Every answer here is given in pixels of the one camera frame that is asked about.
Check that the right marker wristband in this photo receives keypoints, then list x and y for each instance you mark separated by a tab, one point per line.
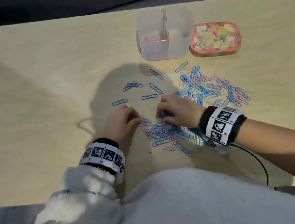
221	124

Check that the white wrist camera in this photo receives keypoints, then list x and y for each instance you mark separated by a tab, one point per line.
223	149
120	178

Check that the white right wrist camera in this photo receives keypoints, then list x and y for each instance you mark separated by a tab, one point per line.
223	149

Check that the person's right hand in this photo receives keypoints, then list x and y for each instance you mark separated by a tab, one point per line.
184	111

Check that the floral tin lid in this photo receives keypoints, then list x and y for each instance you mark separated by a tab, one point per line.
214	38

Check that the marker wristband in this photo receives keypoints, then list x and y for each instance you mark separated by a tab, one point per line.
102	155
221	124

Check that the heap of pink paper clips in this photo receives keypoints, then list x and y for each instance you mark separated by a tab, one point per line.
150	37

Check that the person's left forearm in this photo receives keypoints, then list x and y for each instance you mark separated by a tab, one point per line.
74	214

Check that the person's left hand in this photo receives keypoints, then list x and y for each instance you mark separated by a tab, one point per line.
119	124

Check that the left marker wristband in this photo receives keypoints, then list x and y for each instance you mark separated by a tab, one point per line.
102	155

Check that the person's right forearm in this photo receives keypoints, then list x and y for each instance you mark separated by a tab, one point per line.
288	151

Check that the pile of mixed paper clips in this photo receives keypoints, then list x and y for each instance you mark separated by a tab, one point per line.
168	132

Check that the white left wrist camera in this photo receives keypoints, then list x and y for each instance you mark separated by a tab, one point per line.
120	178

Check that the clear plastic divided box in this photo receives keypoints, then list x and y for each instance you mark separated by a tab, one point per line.
165	50

